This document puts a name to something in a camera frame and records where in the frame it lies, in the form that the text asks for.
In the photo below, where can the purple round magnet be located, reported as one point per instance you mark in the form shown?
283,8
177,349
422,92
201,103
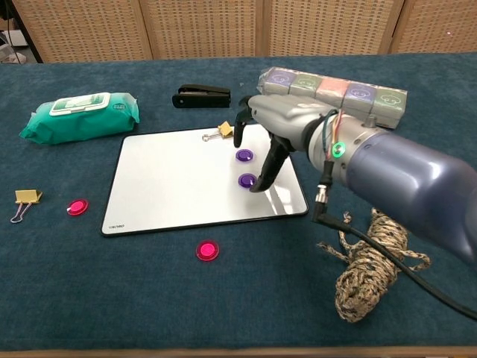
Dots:
246,180
244,155

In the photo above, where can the wooden woven folding screen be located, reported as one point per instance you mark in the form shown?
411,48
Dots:
205,26

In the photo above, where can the white magnetic board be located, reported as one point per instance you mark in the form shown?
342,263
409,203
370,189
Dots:
167,186

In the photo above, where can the dark blue table mat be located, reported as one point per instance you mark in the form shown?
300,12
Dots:
112,291

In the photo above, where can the black stapler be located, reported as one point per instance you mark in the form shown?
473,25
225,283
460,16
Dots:
201,98

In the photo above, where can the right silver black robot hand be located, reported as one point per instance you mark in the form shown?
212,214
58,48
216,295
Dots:
283,115

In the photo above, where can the gold binder clip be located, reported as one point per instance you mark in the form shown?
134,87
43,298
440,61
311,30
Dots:
28,195
225,128

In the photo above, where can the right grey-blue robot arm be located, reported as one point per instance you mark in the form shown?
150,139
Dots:
410,179

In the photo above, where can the pink round magnet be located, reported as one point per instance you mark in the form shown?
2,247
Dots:
207,250
77,207

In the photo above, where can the green wet wipes pack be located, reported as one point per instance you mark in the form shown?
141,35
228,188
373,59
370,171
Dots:
82,119

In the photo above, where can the boxed colourful cartons pack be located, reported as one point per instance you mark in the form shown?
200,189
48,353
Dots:
335,87

